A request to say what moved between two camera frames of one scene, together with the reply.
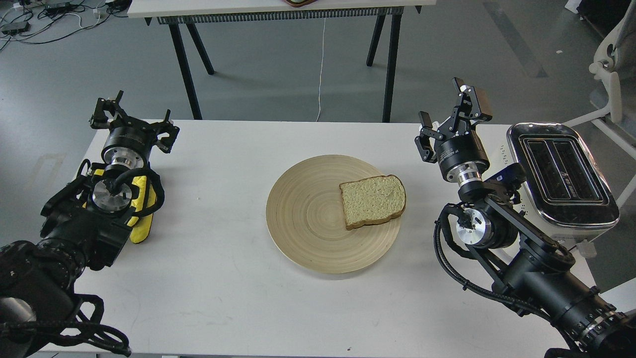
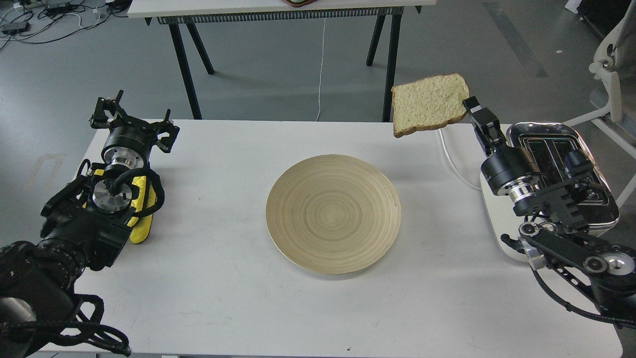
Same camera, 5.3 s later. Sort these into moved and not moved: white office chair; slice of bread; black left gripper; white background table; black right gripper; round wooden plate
Moved: black right gripper; slice of bread
Not moved: white background table; round wooden plate; black left gripper; white office chair
